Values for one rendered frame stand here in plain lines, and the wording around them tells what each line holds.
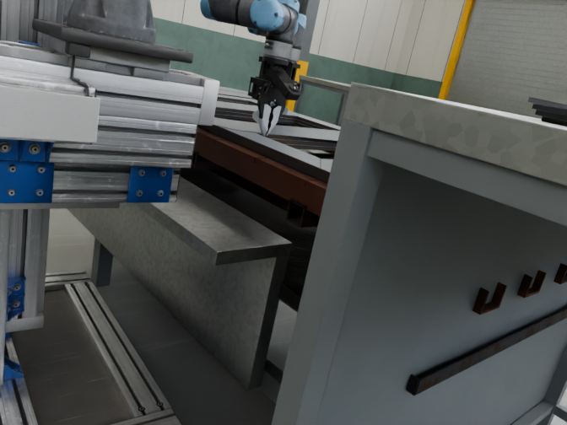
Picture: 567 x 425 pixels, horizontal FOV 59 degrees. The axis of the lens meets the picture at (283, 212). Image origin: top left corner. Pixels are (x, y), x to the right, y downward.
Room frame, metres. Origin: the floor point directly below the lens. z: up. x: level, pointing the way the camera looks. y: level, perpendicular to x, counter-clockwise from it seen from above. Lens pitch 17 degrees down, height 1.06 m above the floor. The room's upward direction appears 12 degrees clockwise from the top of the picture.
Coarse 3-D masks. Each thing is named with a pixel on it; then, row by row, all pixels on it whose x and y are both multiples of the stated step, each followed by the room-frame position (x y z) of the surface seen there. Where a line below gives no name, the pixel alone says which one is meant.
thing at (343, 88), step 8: (304, 80) 5.38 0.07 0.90; (312, 80) 5.25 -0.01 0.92; (320, 80) 5.16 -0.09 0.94; (328, 80) 5.63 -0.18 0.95; (320, 88) 5.16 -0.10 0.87; (328, 88) 5.07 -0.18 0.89; (336, 88) 4.98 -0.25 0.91; (344, 88) 4.87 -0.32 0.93; (344, 96) 5.80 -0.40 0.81; (296, 104) 5.40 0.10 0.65; (344, 104) 5.82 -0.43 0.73; (296, 112) 5.41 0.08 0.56; (336, 120) 5.83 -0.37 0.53; (312, 152) 5.13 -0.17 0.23; (320, 152) 5.22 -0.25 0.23
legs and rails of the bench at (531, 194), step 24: (384, 144) 0.51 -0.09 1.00; (408, 144) 0.49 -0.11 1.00; (408, 168) 0.49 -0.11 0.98; (432, 168) 0.47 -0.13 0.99; (456, 168) 0.45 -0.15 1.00; (480, 168) 0.44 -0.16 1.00; (504, 168) 0.42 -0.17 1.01; (480, 192) 0.43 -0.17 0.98; (504, 192) 0.42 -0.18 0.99; (528, 192) 0.41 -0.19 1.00; (552, 192) 0.39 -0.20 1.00; (552, 216) 0.39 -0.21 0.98
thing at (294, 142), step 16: (224, 112) 1.85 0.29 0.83; (240, 112) 1.91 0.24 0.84; (208, 128) 1.41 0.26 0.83; (320, 128) 1.99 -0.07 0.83; (240, 144) 1.29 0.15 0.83; (256, 144) 1.25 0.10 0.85; (288, 144) 1.47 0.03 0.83; (304, 144) 1.52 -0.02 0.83; (320, 144) 1.57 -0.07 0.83; (336, 144) 1.62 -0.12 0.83; (288, 160) 1.16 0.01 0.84; (320, 176) 1.08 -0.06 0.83
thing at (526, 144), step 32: (352, 96) 0.55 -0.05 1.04; (384, 96) 0.52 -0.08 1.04; (416, 96) 0.49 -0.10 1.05; (384, 128) 0.51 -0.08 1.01; (416, 128) 0.49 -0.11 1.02; (448, 128) 0.46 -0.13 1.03; (480, 128) 0.44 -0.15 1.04; (512, 128) 0.42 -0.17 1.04; (544, 128) 0.40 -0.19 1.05; (512, 160) 0.42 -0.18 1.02; (544, 160) 0.40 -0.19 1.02
